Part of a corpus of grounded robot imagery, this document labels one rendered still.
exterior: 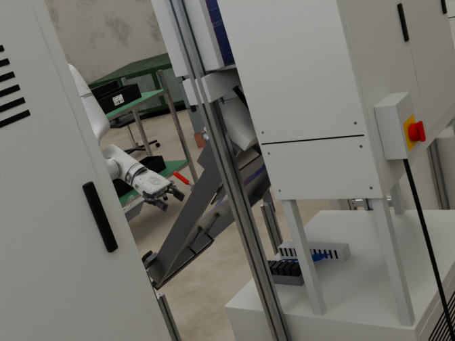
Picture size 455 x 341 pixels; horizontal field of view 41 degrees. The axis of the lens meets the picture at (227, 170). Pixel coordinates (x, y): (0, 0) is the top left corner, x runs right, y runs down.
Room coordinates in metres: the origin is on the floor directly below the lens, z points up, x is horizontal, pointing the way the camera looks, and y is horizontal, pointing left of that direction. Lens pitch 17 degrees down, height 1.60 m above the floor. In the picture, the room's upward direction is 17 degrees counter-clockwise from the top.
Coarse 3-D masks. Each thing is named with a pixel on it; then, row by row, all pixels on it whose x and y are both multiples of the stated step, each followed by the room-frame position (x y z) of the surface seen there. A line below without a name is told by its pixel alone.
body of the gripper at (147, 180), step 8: (144, 168) 2.06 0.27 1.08; (136, 176) 2.03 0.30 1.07; (144, 176) 2.04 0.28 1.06; (152, 176) 2.05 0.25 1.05; (160, 176) 2.06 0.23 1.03; (136, 184) 2.03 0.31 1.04; (144, 184) 2.00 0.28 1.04; (152, 184) 2.01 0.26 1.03; (160, 184) 2.02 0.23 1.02; (168, 184) 2.03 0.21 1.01; (152, 192) 1.97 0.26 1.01; (160, 192) 2.01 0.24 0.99
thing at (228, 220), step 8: (248, 200) 2.46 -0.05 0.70; (256, 200) 2.47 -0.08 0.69; (232, 216) 2.36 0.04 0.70; (216, 224) 2.29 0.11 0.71; (224, 224) 2.30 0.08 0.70; (216, 232) 2.26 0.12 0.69; (200, 240) 2.20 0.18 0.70; (208, 240) 2.21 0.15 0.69; (192, 248) 2.15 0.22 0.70; (200, 248) 2.16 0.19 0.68; (184, 256) 2.11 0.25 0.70; (192, 256) 2.13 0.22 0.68; (176, 264) 2.07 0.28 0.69; (168, 272) 2.03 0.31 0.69
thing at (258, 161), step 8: (256, 144) 1.94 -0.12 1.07; (240, 152) 1.85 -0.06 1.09; (248, 152) 1.93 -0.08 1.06; (256, 152) 2.02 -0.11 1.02; (240, 160) 1.92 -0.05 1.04; (248, 160) 2.01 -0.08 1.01; (256, 160) 1.91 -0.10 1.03; (240, 168) 1.83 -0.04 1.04; (248, 168) 1.90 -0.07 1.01; (256, 168) 2.00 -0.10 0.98; (248, 176) 1.98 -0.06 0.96; (216, 192) 1.81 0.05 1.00; (224, 192) 1.85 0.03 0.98; (216, 200) 1.83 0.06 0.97
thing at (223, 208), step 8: (264, 168) 2.38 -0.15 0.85; (256, 176) 2.32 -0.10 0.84; (264, 176) 2.44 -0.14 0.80; (248, 184) 2.29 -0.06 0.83; (256, 184) 2.41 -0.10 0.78; (248, 192) 2.40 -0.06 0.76; (224, 200) 2.16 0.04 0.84; (216, 208) 2.11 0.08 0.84; (224, 208) 2.23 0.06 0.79; (208, 216) 2.08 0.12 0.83; (216, 216) 2.17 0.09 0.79; (224, 216) 2.32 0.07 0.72; (200, 224) 2.07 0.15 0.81; (208, 224) 2.18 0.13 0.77; (192, 232) 2.06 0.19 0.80; (200, 232) 2.17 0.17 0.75; (192, 240) 2.15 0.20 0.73; (184, 248) 2.13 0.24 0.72
